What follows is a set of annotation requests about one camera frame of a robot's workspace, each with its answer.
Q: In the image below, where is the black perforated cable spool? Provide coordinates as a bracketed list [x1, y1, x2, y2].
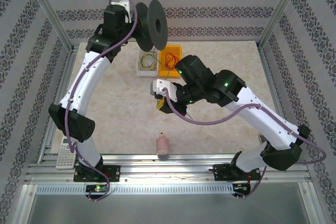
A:
[134, 0, 169, 52]

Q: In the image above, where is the green cable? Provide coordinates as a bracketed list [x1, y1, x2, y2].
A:
[139, 16, 194, 120]

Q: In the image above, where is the white plastic bin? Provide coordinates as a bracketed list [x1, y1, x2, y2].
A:
[136, 50, 160, 78]

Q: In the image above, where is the yellow plastic bin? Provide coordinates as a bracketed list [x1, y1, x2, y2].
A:
[158, 44, 183, 79]

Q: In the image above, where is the pink bottle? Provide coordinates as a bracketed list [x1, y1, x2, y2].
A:
[155, 131, 171, 157]

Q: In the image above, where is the grey metal panel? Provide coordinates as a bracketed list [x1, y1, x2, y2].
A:
[26, 194, 312, 224]

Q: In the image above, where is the white calculator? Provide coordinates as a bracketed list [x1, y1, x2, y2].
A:
[55, 137, 78, 170]

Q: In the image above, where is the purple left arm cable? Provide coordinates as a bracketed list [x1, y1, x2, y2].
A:
[65, 0, 139, 202]

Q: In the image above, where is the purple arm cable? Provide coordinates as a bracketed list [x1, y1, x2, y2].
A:
[163, 87, 327, 200]
[65, 0, 139, 202]

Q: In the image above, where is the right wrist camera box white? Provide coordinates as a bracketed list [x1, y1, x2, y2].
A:
[149, 79, 179, 103]

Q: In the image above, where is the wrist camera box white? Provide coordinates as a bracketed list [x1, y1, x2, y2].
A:
[149, 79, 179, 103]
[110, 0, 131, 23]

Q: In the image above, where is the yellow cable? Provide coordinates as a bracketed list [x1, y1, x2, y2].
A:
[139, 51, 159, 71]

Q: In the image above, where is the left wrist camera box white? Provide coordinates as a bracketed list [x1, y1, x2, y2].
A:
[110, 0, 131, 23]

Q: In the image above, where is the blue cable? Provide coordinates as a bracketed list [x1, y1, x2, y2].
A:
[143, 54, 158, 68]

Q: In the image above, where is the red cable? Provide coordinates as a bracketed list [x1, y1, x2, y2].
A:
[164, 52, 180, 70]

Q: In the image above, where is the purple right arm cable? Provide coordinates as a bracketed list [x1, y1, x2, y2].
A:
[163, 87, 327, 200]

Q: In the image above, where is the aluminium frame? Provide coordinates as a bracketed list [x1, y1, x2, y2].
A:
[10, 0, 326, 224]

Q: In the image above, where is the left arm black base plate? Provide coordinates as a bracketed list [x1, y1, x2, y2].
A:
[73, 165, 121, 183]

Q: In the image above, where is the perforated white cable duct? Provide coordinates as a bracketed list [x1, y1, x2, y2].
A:
[35, 185, 235, 195]

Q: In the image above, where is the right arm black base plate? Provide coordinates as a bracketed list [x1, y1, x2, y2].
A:
[214, 163, 262, 182]

